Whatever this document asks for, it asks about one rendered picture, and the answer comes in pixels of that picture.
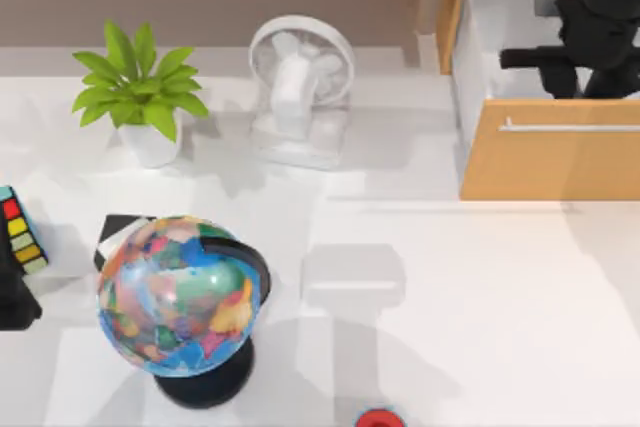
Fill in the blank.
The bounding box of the pale grey rounded box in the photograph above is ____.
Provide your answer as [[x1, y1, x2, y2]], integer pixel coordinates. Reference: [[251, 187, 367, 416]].
[[532, 0, 569, 17]]

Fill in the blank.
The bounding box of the pulled-out drawer with grey inside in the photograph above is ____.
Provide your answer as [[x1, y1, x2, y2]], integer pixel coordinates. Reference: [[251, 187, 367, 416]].
[[451, 0, 640, 141]]

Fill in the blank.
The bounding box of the pale wooden drawer front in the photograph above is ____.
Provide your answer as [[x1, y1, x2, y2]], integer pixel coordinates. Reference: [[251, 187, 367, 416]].
[[458, 98, 640, 202]]

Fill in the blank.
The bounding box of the white desk fan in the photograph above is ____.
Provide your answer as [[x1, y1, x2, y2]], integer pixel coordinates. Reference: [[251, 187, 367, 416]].
[[248, 15, 356, 171]]

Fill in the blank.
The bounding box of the red round object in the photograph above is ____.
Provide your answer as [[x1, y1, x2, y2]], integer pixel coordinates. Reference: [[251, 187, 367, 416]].
[[353, 407, 407, 427]]

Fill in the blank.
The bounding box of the green plant in white pot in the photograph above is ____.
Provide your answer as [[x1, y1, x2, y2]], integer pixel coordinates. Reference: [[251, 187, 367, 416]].
[[71, 19, 211, 169]]

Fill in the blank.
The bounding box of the colourful globe on black stand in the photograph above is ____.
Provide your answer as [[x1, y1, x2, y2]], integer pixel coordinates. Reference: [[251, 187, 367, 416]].
[[95, 215, 272, 409]]

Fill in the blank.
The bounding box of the colourful puzzle cube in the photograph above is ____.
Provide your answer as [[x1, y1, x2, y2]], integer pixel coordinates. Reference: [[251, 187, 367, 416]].
[[0, 185, 51, 276]]

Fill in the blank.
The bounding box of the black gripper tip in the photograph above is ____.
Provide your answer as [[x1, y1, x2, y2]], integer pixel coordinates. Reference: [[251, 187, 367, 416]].
[[0, 235, 44, 333]]

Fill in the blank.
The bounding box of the long metal drawer handle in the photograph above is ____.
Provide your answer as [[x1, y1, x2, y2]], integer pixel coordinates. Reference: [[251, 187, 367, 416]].
[[498, 117, 640, 134]]

